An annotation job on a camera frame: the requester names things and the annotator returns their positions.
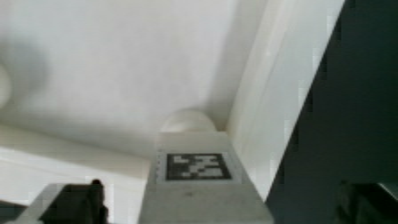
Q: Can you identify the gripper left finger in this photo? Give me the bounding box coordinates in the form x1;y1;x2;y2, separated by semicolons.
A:
13;179;109;224

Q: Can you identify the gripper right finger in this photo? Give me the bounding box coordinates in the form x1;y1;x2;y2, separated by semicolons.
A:
333;181;398;224

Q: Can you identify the white square tabletop part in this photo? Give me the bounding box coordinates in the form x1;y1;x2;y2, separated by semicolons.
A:
0;0;347;224

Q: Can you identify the white leg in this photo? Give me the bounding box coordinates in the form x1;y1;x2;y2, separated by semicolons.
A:
139;110;274;224

